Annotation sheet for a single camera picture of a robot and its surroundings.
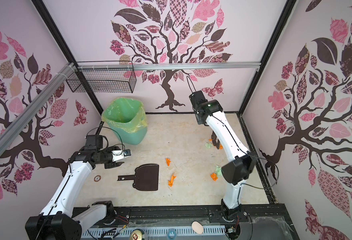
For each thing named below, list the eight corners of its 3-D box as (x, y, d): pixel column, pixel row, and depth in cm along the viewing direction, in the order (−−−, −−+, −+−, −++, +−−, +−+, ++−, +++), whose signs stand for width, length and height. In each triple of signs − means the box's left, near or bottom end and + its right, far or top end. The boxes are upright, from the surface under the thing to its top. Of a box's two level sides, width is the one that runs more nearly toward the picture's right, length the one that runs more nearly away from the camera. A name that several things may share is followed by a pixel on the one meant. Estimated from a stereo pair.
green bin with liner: (112, 148, 101) (96, 124, 82) (121, 123, 117) (109, 98, 97) (147, 149, 101) (139, 124, 82) (151, 123, 117) (145, 98, 97)
